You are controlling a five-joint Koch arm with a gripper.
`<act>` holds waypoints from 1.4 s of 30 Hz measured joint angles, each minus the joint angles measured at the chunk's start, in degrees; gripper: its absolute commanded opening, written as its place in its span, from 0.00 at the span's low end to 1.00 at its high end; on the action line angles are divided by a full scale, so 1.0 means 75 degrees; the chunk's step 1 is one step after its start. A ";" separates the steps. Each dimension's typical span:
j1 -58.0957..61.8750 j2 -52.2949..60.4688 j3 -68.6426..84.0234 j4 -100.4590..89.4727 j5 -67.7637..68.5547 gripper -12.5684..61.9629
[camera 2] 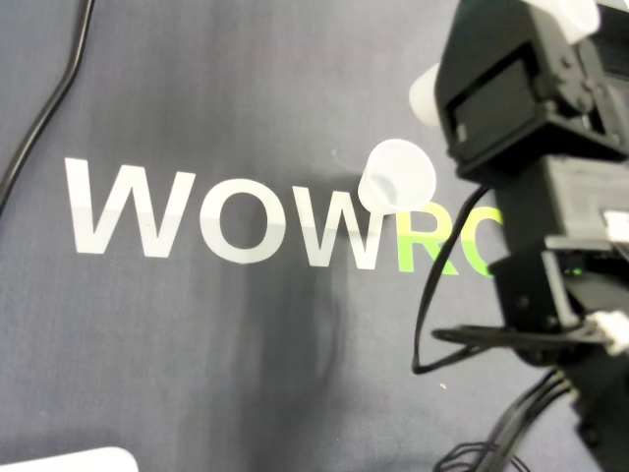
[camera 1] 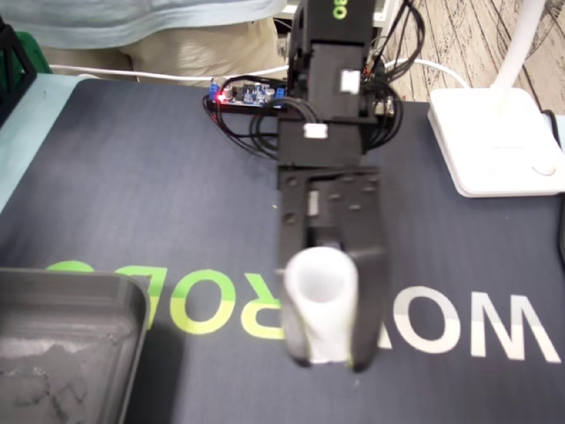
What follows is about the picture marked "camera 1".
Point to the person in light shirt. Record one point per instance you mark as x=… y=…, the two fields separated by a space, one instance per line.
x=132 y=26

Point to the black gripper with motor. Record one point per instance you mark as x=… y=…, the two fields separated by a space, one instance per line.
x=291 y=199

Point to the black plastic tray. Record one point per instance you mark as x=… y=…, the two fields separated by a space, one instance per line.
x=66 y=353

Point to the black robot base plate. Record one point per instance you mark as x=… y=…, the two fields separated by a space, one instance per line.
x=238 y=111

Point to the dark grey printed desk mat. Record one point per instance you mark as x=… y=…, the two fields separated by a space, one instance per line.
x=132 y=199

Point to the white desk lamp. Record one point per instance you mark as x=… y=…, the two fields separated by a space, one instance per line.
x=485 y=146

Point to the blue circuit board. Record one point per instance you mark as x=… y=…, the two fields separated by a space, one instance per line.
x=249 y=95

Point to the black truss frame stand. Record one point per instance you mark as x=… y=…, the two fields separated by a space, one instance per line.
x=20 y=88

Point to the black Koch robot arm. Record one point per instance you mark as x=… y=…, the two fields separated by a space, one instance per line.
x=335 y=66

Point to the white plastic flanged tube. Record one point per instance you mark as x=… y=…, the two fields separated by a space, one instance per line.
x=320 y=318

